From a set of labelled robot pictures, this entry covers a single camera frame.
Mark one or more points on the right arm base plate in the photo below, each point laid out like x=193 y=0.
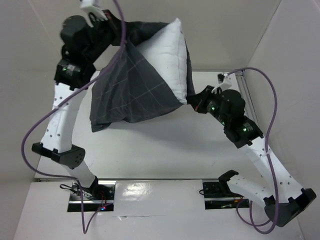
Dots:
x=217 y=197

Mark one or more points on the dark grey checked pillowcase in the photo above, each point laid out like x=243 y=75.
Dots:
x=131 y=90

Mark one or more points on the white pillow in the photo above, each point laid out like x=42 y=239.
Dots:
x=166 y=52

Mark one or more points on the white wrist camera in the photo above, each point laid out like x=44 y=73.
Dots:
x=224 y=83
x=93 y=9

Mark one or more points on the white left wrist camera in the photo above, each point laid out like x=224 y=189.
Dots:
x=93 y=9

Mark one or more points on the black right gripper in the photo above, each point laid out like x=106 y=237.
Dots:
x=200 y=99

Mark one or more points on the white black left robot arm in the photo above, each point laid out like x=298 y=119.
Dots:
x=71 y=84

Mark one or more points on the aluminium frame rail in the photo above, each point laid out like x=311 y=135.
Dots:
x=243 y=88

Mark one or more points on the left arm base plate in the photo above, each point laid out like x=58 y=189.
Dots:
x=103 y=199

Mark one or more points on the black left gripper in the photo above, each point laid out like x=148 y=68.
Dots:
x=114 y=25

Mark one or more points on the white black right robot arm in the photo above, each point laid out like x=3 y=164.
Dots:
x=283 y=198

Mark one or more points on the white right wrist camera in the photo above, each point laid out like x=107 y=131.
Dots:
x=224 y=83

